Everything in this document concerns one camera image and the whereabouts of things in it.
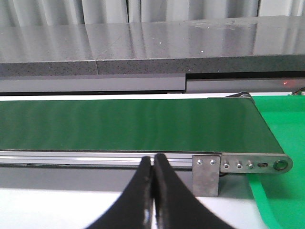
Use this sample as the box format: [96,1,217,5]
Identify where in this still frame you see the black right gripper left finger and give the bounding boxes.
[88,156,153,229]

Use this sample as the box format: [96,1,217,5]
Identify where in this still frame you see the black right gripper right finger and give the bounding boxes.
[153,154,232,229]

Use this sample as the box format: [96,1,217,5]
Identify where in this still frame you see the steel conveyor end plate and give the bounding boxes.
[220,153,293,174]

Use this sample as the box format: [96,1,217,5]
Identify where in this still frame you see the green conveyor belt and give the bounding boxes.
[0,97,282,153]

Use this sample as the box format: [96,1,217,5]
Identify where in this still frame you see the bright green plastic bin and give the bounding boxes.
[247,94,305,229]

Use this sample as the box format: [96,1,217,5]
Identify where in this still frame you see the grey cabinet front panel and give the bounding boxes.
[0,71,305,95]

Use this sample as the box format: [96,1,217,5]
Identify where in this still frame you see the grey stone countertop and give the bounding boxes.
[0,16,305,76]

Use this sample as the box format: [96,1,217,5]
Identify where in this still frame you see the white pleated curtain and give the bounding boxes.
[0,0,305,27]

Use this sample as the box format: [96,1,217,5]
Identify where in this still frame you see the steel conveyor support bracket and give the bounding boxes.
[192,155,220,197]

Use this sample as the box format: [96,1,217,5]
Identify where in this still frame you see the aluminium conveyor side rail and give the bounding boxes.
[0,150,195,169]

